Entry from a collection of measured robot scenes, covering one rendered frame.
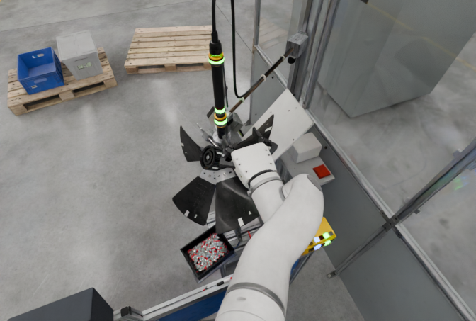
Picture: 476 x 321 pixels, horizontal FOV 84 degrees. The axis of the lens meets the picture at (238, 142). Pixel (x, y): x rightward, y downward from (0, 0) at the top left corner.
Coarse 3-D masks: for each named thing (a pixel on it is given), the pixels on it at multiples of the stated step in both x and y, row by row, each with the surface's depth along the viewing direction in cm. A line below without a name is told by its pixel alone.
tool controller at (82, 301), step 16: (48, 304) 87; (64, 304) 86; (80, 304) 86; (96, 304) 88; (16, 320) 83; (32, 320) 83; (48, 320) 82; (64, 320) 82; (80, 320) 82; (96, 320) 85; (112, 320) 97
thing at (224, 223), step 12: (228, 180) 121; (240, 180) 121; (216, 192) 118; (228, 192) 117; (240, 192) 116; (216, 204) 115; (228, 204) 114; (240, 204) 113; (252, 204) 112; (216, 216) 113; (228, 216) 111; (240, 216) 110; (252, 216) 108; (216, 228) 111; (228, 228) 109
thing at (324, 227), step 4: (324, 220) 121; (320, 224) 120; (324, 224) 120; (328, 224) 120; (320, 228) 119; (324, 228) 119; (328, 228) 119; (320, 232) 117; (324, 232) 117; (316, 236) 116; (332, 236) 116; (312, 240) 115; (320, 240) 115; (324, 240) 115; (328, 240) 116; (312, 244) 114; (316, 244) 114; (308, 248) 113; (304, 252) 116; (308, 252) 119
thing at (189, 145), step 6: (180, 126) 149; (180, 132) 151; (180, 138) 153; (186, 138) 145; (186, 144) 148; (192, 144) 141; (186, 150) 152; (192, 150) 145; (198, 150) 139; (186, 156) 155; (192, 156) 150; (198, 156) 144
